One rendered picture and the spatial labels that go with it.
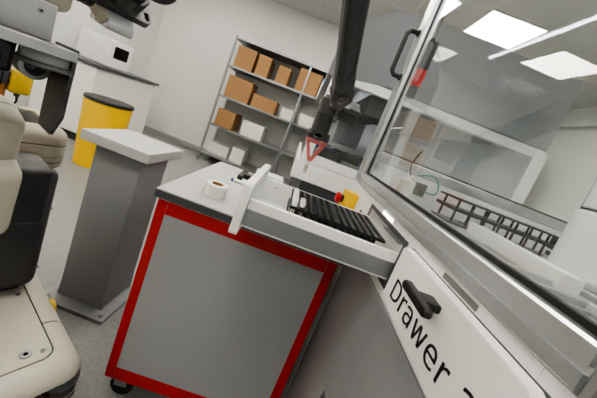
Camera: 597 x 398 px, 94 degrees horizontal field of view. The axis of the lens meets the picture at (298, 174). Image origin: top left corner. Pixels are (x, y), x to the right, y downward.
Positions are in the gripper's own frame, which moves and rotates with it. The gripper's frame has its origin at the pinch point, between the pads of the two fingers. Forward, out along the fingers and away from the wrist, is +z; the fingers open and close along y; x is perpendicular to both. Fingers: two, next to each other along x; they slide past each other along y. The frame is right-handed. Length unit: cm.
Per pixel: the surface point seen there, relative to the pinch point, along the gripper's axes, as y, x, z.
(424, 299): -56, -17, 7
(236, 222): -37.6, 11.7, 12.4
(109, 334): 10, 53, 96
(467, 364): -63, -19, 9
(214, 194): -6.2, 24.6, 19.4
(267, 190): -11.7, 9.1, 11.4
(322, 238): -36.1, -5.4, 10.6
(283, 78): 355, 56, -65
